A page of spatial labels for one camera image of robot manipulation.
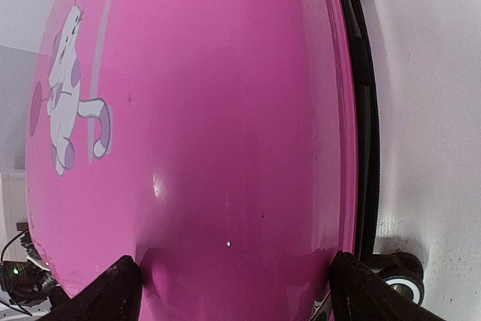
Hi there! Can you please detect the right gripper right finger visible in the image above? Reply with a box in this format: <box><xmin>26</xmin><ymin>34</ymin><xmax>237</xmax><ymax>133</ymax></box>
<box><xmin>329</xmin><ymin>251</ymin><xmax>443</xmax><ymax>321</ymax></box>

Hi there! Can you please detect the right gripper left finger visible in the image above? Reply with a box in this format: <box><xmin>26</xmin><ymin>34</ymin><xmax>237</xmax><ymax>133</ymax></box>
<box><xmin>44</xmin><ymin>255</ymin><xmax>143</xmax><ymax>321</ymax></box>

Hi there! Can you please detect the pink hard-shell suitcase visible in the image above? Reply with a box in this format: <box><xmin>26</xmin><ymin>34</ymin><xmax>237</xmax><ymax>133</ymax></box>
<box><xmin>26</xmin><ymin>0</ymin><xmax>425</xmax><ymax>320</ymax></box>

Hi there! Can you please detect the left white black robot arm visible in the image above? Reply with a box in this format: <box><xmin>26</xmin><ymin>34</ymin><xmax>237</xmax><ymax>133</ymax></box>
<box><xmin>1</xmin><ymin>223</ymin><xmax>70</xmax><ymax>320</ymax></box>

